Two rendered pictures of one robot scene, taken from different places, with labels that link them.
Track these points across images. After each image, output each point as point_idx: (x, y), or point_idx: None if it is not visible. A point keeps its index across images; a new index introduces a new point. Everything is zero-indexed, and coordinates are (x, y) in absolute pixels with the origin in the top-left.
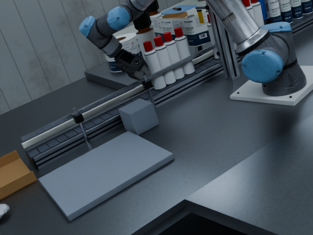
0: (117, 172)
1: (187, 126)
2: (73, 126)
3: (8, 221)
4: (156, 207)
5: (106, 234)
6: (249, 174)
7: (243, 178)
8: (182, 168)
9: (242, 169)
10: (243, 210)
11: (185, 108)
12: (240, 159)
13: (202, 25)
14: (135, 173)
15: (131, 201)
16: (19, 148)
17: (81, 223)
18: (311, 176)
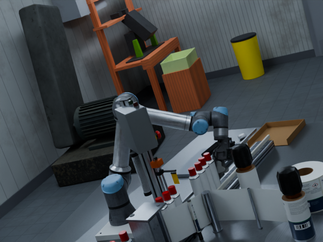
0: (195, 161)
1: (180, 189)
2: (281, 164)
3: (235, 140)
4: (167, 165)
5: (180, 155)
6: (134, 184)
7: (136, 182)
8: (166, 176)
9: (137, 184)
10: (132, 176)
11: (192, 197)
12: (140, 187)
13: (198, 208)
14: (185, 164)
15: (180, 163)
16: (304, 145)
17: (195, 152)
18: None
